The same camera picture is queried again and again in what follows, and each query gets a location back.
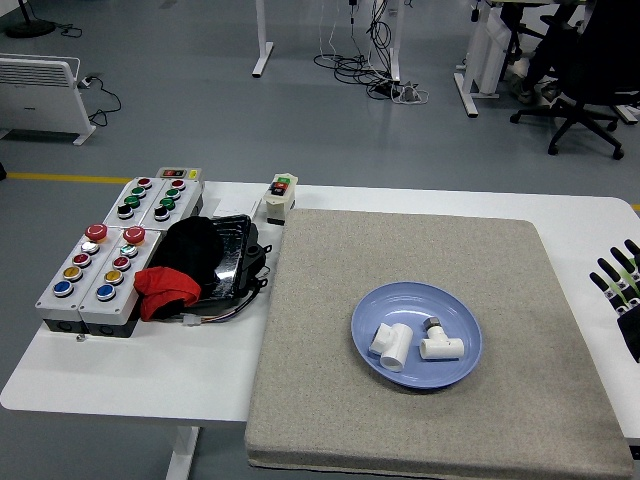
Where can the red cloth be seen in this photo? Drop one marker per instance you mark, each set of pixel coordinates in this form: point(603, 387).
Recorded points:
point(165, 285)

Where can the grey rocker switch box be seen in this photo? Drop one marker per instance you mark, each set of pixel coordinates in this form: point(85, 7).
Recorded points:
point(179, 173)

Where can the small white tee pipe fitting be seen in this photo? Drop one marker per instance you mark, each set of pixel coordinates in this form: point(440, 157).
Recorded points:
point(440, 349)

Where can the white table leg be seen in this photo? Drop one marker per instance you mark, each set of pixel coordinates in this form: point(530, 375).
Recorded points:
point(182, 452)

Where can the white desk frame with panel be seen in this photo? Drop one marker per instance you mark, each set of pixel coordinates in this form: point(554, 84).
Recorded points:
point(482, 50)

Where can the four-button control box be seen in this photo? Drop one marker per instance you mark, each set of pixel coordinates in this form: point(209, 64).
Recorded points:
point(170, 202)
point(132, 200)

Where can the black plastic tray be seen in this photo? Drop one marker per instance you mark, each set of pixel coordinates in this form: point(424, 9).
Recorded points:
point(232, 245)

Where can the white panel heater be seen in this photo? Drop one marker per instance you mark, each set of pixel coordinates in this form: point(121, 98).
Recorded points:
point(35, 95)

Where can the grey-brown mat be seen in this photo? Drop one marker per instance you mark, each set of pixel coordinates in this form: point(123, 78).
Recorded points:
point(350, 425)

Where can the five-button control box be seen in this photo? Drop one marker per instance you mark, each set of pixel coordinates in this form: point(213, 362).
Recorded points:
point(105, 292)
point(62, 287)

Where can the white desk leg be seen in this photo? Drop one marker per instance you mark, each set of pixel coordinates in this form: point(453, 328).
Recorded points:
point(262, 50)
point(394, 50)

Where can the cream start-stop switch box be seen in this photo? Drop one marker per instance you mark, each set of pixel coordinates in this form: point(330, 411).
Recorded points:
point(280, 200)

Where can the person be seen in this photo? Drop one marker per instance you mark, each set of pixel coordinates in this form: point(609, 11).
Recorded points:
point(542, 60)

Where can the black stand base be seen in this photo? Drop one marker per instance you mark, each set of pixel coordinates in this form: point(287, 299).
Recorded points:
point(30, 27)

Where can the black office chair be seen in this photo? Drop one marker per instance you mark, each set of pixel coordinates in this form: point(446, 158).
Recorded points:
point(605, 65)

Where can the black bracketed device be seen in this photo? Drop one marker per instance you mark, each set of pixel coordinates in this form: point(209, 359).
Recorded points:
point(255, 255)

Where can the white paper sheet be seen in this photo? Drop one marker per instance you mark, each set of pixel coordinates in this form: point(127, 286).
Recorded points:
point(235, 205)

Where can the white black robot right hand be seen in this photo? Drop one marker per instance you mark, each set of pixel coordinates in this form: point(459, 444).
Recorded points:
point(631, 330)

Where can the blue plate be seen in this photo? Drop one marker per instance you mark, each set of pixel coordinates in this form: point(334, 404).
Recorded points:
point(390, 305)

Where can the white table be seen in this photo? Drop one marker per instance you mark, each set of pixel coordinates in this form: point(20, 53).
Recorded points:
point(150, 375)

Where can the black cloth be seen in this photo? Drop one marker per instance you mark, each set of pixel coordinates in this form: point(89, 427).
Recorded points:
point(192, 245)

